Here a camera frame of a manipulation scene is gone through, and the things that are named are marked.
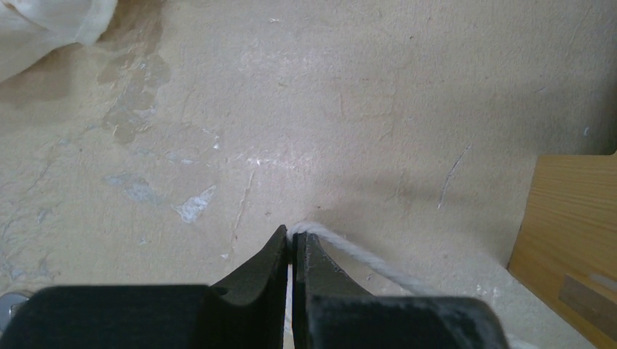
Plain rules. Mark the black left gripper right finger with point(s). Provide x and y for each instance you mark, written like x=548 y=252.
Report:
x=385 y=318

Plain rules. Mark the small orange patterned pillow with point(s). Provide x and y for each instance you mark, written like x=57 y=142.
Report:
x=32 y=29

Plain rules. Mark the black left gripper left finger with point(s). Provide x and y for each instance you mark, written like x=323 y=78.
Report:
x=245 y=309

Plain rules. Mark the wooden pet bed frame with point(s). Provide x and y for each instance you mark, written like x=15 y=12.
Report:
x=565 y=251

